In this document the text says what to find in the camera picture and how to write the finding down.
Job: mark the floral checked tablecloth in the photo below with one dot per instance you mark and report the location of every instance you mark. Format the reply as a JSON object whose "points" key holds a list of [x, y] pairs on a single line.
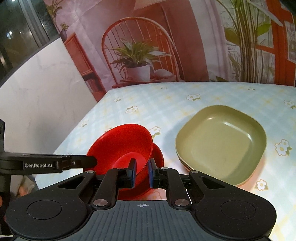
{"points": [[161, 102]]}

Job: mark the green square plate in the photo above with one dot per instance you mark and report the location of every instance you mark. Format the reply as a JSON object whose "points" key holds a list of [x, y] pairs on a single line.
{"points": [[219, 143], [180, 160]]}

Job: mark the red plastic bowl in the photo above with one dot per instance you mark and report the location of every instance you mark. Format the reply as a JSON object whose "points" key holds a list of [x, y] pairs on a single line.
{"points": [[120, 141], [158, 155]]}

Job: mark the person's left hand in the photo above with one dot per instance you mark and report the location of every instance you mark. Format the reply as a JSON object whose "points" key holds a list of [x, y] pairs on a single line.
{"points": [[23, 191]]}

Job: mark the printed room backdrop cloth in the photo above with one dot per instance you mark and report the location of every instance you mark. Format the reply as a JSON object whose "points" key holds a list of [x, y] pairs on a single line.
{"points": [[185, 34]]}

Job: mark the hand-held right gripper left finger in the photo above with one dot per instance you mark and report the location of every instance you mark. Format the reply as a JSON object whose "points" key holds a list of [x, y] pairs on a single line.
{"points": [[133, 175]]}

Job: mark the orange square plate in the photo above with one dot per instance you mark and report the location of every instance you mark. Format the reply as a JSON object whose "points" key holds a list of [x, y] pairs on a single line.
{"points": [[242, 184]]}

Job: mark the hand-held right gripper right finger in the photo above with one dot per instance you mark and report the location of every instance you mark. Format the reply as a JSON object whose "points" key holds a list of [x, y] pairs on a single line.
{"points": [[151, 175]]}

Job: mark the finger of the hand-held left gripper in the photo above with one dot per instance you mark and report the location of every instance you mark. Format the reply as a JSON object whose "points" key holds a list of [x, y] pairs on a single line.
{"points": [[78, 161]]}

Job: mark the dark window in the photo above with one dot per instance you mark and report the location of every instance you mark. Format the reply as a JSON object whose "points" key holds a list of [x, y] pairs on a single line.
{"points": [[18, 27]]}

